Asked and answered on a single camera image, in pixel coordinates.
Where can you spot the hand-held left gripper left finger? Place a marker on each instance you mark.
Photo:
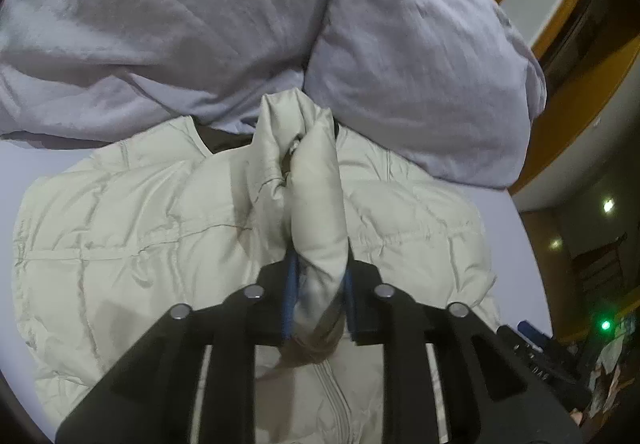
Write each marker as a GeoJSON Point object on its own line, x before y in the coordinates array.
{"type": "Point", "coordinates": [290, 304]}

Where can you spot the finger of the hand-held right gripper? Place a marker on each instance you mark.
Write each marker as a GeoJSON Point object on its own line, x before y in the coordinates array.
{"type": "Point", "coordinates": [531, 330]}

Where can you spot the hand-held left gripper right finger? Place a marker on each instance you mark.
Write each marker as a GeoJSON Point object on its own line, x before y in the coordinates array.
{"type": "Point", "coordinates": [350, 309]}

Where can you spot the cream puffer jacket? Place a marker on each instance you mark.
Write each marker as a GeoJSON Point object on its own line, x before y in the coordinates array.
{"type": "Point", "coordinates": [150, 224]}

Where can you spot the green indicator light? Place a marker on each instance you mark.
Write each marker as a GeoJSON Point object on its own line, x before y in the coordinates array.
{"type": "Point", "coordinates": [606, 325]}

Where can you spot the lavender pillow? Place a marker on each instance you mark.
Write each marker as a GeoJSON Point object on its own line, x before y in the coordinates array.
{"type": "Point", "coordinates": [425, 73]}

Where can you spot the lavender duvet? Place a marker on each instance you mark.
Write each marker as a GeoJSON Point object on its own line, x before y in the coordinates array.
{"type": "Point", "coordinates": [150, 23]}

